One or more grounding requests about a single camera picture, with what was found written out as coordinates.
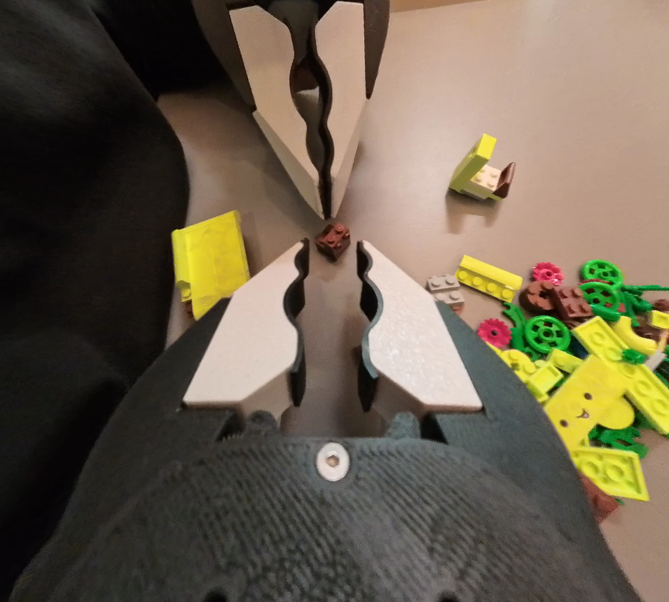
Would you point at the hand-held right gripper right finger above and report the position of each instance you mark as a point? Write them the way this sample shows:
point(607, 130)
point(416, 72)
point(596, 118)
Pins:
point(423, 356)

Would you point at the small grey plate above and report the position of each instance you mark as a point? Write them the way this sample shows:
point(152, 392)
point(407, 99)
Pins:
point(444, 284)

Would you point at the large lime brick assembly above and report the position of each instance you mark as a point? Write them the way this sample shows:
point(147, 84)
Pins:
point(214, 257)

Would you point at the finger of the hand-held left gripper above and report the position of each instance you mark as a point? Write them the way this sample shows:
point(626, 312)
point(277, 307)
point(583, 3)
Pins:
point(261, 69)
point(347, 69)

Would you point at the brown square brick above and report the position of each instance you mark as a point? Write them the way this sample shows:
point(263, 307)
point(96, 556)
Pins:
point(333, 240)

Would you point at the person's left hand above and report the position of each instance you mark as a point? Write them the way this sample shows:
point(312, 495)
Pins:
point(303, 74)

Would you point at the small lime brown brick block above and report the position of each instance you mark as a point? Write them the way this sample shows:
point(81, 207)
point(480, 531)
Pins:
point(478, 155)

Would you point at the pile of loose toy bricks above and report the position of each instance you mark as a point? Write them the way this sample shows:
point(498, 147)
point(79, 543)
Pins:
point(590, 403)

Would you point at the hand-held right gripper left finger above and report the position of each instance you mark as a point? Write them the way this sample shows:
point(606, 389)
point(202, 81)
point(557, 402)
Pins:
point(245, 351)

